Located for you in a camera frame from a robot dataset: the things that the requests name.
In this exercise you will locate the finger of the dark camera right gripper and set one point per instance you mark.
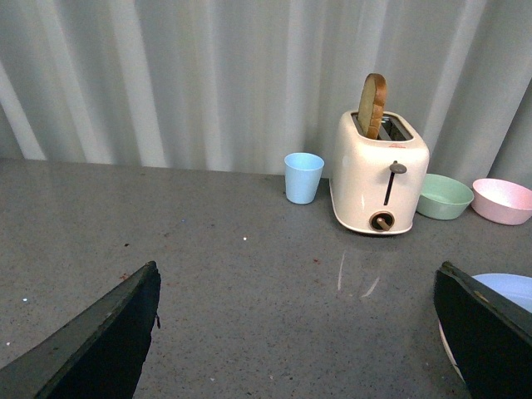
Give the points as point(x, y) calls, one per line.
point(489, 336)

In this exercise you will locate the grey pleated curtain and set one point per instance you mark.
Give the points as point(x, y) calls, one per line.
point(237, 85)

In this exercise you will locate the pink plastic plate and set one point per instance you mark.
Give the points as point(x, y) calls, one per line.
point(449, 352)

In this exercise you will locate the green plastic bowl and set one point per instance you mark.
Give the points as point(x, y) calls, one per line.
point(443, 198)

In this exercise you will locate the dark camera left gripper finger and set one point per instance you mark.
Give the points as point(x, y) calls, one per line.
point(99, 353)

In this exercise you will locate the pink plastic bowl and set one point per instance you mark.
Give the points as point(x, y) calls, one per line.
point(501, 201)

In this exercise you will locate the cream two-slot toaster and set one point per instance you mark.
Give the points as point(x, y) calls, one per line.
point(376, 184)

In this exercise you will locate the light blue plastic cup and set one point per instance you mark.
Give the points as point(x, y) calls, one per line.
point(302, 175)

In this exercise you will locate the brown bread slice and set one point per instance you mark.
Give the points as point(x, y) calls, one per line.
point(372, 104)

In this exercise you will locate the light blue plastic plate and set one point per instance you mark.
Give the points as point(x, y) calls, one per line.
point(516, 288)

